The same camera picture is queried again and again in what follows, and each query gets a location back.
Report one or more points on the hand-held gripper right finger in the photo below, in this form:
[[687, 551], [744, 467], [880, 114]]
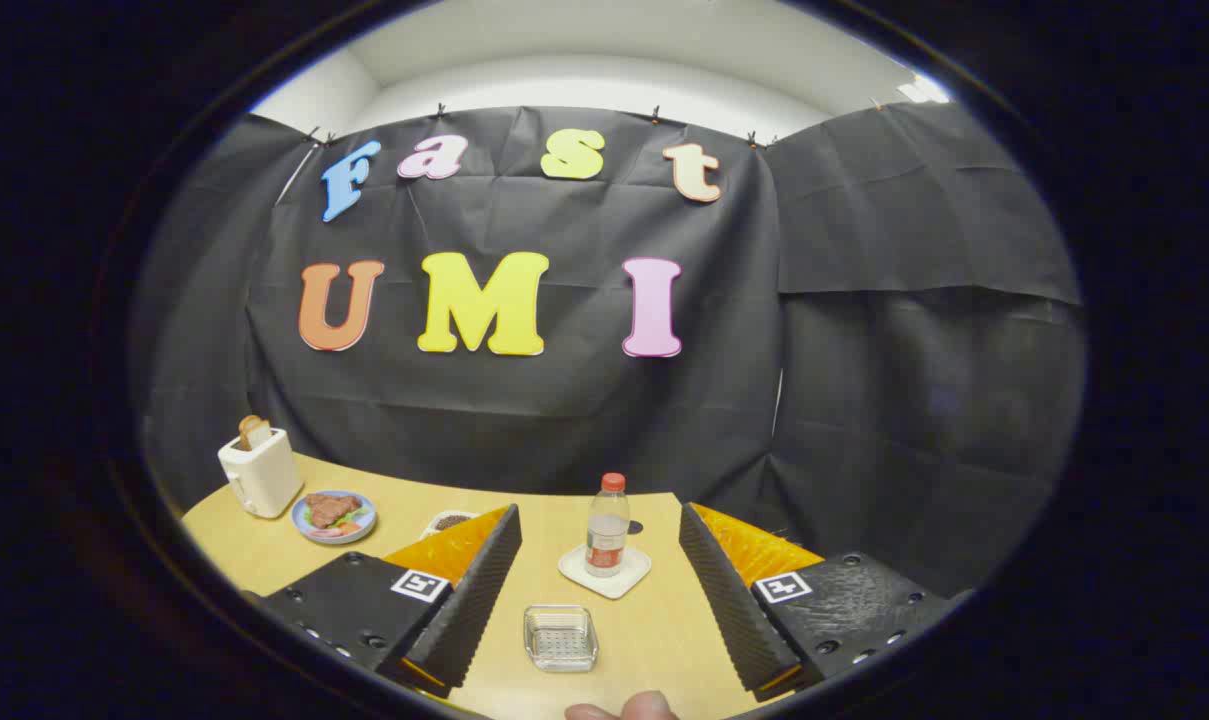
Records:
[[729, 610]]

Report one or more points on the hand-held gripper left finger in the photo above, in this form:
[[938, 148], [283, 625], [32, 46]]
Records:
[[474, 600]]

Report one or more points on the white divided bean tray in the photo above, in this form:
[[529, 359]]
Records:
[[451, 521]]

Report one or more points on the clear drain basket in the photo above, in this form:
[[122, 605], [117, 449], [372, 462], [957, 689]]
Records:
[[561, 638]]

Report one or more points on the white square coaster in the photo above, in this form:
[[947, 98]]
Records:
[[604, 588]]

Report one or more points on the blue plate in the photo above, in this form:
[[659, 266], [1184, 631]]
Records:
[[357, 530]]

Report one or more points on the clear red-capped water bottle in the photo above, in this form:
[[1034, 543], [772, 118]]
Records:
[[607, 530]]

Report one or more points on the brown meat slice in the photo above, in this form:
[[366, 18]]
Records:
[[330, 508]]

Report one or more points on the white toaster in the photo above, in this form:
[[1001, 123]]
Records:
[[264, 480]]

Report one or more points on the toasted bread slice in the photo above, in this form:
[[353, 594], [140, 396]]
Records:
[[255, 432]]

